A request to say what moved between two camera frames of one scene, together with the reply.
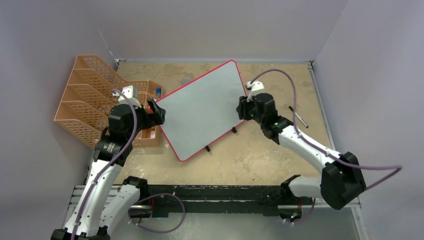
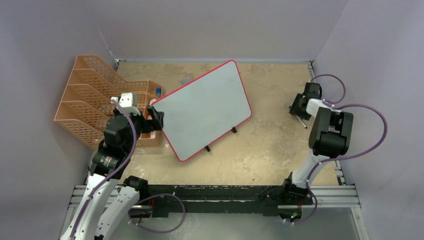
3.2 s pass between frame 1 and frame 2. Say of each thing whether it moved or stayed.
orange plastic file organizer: stayed
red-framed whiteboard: stayed
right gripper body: moved
